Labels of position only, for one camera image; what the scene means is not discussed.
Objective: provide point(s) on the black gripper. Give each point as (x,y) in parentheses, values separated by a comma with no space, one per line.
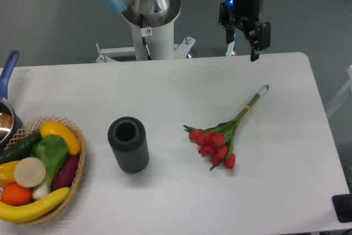
(245,14)

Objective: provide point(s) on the red tulip bouquet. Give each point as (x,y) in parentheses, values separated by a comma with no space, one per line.
(218,142)

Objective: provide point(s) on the dark grey ribbed vase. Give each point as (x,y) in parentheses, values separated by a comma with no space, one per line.
(127,138)

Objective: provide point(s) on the black device at edge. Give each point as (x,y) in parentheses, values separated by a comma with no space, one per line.
(342,206)

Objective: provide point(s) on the green bok choy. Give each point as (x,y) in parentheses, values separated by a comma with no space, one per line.
(52,150)

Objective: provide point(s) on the purple sweet potato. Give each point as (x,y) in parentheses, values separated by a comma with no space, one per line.
(67,173)

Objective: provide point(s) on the woven wicker basket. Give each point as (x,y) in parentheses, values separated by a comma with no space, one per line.
(33,127)

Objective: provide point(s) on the green cucumber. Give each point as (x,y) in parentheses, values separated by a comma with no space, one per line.
(21,149)

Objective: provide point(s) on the beige round slice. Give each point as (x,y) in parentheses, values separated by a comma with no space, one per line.
(29,172)

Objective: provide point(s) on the yellow bell pepper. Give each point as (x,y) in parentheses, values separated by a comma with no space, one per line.
(7,173)

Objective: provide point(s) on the orange fruit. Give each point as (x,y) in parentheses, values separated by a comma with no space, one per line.
(16,195)

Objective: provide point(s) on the yellow banana front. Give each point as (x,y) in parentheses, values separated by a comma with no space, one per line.
(29,212)

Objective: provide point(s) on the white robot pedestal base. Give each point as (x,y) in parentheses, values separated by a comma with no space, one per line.
(152,27)

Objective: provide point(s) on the blue handled saucepan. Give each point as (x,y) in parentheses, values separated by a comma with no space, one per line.
(10,122)

